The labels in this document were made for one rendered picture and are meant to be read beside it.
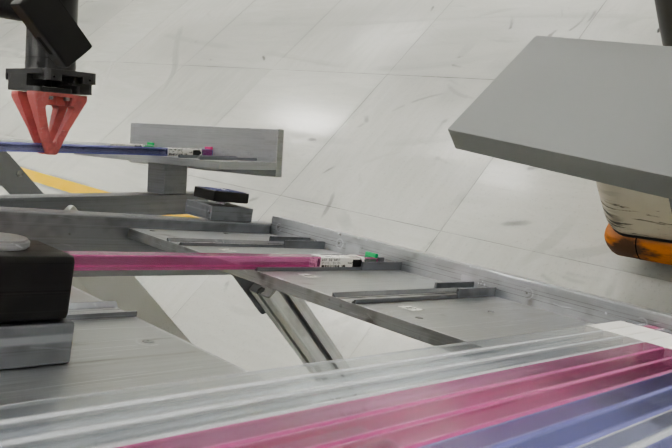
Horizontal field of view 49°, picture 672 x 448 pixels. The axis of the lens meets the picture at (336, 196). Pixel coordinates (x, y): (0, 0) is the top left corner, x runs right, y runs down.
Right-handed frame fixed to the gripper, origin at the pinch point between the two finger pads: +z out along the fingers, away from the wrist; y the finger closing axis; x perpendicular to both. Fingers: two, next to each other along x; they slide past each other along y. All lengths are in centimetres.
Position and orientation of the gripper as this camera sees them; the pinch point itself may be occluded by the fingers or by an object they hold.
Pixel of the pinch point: (47, 147)
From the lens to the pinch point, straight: 96.6
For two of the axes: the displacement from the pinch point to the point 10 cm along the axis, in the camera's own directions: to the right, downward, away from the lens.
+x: 6.5, -0.2, 7.6
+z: -0.7, 9.9, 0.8
